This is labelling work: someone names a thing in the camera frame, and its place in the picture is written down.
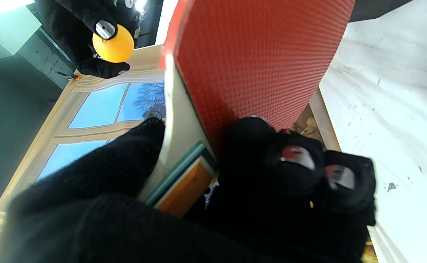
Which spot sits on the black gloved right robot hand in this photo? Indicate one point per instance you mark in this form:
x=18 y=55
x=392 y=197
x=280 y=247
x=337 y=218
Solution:
x=74 y=25

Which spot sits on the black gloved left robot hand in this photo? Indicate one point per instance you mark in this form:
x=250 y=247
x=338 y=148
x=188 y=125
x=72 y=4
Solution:
x=107 y=219

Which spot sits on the orange ping pong ball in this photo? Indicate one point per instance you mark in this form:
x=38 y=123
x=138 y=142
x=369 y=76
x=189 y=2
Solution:
x=116 y=47

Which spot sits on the black storage box pink inside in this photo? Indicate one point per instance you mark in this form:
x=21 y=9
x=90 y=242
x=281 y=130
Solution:
x=378 y=9

